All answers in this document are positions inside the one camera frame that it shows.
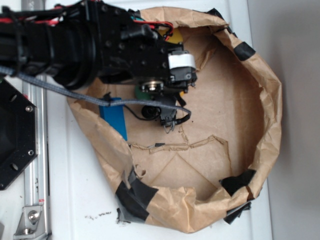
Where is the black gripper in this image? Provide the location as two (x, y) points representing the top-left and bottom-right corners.
(96, 1), (197, 110)

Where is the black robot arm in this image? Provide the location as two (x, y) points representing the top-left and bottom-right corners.
(0, 0), (197, 109)

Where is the green golf ball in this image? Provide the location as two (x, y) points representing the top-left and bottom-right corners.
(134, 86), (153, 101)

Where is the yellow sponge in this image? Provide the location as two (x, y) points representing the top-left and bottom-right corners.
(158, 27), (184, 44)

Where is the blue block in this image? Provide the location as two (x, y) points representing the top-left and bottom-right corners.
(99, 105), (128, 141)

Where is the brown paper bag bin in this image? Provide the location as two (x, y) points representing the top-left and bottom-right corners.
(68, 6), (283, 233)

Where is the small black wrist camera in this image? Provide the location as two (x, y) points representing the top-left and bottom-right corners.
(141, 105), (177, 134)

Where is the aluminium extrusion rail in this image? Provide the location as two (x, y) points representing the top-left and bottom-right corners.
(21, 0), (51, 240)

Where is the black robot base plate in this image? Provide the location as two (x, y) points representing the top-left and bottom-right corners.
(0, 79), (37, 191)

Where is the grey braided cable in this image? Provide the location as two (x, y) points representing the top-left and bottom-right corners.
(0, 65), (193, 126)

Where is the metal corner bracket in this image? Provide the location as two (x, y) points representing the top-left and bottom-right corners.
(13, 205), (48, 240)

